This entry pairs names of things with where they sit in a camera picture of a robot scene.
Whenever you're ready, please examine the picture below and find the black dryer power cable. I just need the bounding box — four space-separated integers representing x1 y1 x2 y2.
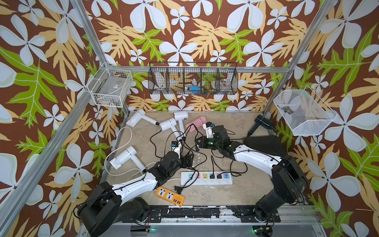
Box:
210 137 255 180

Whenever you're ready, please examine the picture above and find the black plastic tool case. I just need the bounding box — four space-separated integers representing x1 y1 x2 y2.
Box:
243 135 287 157

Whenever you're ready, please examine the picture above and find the black plug on orange strip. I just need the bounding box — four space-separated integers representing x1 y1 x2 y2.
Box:
174 186 183 195

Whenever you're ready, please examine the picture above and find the white hair dryer far left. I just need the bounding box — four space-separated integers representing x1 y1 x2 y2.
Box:
126 109 159 127

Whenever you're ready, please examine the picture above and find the orange power strip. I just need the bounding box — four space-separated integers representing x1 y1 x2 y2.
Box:
156 187 185 207

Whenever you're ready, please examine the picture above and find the black hair dryer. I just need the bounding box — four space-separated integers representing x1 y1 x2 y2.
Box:
247 115 276 137

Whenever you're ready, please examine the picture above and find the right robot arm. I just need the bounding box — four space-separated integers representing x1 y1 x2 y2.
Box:
194 125 309 222

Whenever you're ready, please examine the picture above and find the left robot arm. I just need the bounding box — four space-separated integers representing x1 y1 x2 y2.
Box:
74 151 194 237

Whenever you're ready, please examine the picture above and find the white hair dryer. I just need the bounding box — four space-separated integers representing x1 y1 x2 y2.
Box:
110 146 147 173
174 111 189 139
126 109 159 127
159 118 183 142

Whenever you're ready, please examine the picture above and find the white multicolour power strip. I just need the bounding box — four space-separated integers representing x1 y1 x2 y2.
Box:
180 171 233 186

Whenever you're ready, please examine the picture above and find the pink hair dryer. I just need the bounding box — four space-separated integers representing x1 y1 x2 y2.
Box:
186 116 207 132

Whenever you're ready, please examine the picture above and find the metal clip in basket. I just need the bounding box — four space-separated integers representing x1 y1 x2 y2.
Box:
282 106 293 115

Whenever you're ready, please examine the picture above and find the white mesh basket right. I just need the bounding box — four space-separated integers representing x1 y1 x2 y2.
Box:
273 86 337 136

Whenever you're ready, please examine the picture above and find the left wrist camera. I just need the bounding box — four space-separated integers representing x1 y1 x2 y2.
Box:
171 141 182 157

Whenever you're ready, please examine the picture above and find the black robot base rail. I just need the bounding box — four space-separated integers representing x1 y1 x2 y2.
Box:
144 205 282 223

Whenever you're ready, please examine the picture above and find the blue object in basket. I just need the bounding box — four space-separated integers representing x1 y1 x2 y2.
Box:
189 86 201 95

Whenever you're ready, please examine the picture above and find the white wire basket left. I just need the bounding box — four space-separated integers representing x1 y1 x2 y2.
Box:
87 63 133 108

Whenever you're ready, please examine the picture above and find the black wire basket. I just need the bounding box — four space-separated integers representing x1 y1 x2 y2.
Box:
147 62 239 95

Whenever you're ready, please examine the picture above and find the white hair dryer near left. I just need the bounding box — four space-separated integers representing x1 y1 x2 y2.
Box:
110 146 147 173

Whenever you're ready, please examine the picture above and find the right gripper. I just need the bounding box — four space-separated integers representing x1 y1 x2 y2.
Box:
193 135 223 152

